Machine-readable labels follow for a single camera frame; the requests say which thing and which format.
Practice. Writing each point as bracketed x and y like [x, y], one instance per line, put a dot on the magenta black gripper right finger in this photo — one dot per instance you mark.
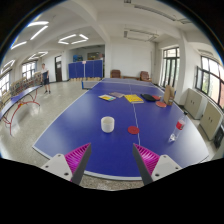
[146, 161]

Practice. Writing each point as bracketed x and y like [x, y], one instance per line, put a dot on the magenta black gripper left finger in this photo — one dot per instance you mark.
[77, 160]

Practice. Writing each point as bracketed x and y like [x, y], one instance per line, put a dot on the white cup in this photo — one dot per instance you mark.
[107, 124]

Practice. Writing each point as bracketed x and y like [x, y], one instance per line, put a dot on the clear plastic bottle red label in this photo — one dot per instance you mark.
[178, 127]

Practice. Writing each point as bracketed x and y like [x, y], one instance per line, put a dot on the blue ping pong table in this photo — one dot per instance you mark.
[111, 155]

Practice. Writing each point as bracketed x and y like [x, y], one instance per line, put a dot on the orange round disc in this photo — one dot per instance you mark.
[161, 104]

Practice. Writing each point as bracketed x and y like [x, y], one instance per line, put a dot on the black table tennis paddle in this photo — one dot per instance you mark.
[148, 97]

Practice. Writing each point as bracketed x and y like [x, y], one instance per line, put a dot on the yellow book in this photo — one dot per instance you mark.
[133, 98]

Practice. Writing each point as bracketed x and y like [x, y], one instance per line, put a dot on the red table tennis paddle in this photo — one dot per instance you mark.
[156, 97]

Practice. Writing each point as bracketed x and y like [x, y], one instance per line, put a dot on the colourful book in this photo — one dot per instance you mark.
[107, 97]

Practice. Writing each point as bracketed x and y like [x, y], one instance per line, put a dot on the grey pink booklet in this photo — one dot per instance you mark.
[116, 94]

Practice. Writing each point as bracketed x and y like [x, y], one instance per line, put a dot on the brown cardboard box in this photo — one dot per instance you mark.
[169, 95]

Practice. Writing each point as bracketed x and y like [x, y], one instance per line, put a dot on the white cabinet far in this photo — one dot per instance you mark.
[195, 104]

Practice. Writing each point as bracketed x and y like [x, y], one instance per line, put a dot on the white cabinet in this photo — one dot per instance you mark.
[211, 120]
[195, 104]

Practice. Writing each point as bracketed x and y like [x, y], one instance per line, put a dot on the white cabinet near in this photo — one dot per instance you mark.
[211, 120]

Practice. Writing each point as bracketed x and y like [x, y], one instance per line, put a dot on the brown armchair right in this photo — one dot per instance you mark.
[144, 76]

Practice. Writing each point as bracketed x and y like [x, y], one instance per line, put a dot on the brown armchair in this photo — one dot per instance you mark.
[115, 74]
[144, 76]

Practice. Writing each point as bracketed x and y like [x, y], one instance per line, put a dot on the folded blue side table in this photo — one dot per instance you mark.
[26, 97]

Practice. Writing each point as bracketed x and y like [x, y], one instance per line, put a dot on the brown armchair left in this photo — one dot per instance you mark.
[115, 74]

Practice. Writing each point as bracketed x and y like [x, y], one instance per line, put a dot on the blue partition boards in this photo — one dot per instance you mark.
[86, 69]

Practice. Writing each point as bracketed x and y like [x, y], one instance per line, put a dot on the standing person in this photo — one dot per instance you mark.
[45, 78]

